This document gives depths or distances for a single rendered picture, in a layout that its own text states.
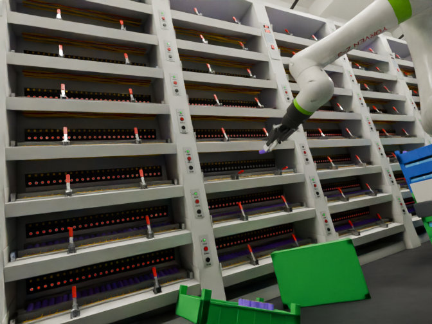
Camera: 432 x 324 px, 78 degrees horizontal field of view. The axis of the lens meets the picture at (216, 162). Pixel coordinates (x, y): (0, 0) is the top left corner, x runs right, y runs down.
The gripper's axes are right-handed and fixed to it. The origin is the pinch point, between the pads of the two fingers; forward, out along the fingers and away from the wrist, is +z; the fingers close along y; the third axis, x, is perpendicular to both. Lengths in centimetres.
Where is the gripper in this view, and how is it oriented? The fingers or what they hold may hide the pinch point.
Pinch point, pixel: (270, 144)
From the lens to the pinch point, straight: 127.4
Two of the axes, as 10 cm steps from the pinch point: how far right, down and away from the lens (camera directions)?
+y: -9.0, 0.7, -4.4
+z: -3.4, 5.3, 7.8
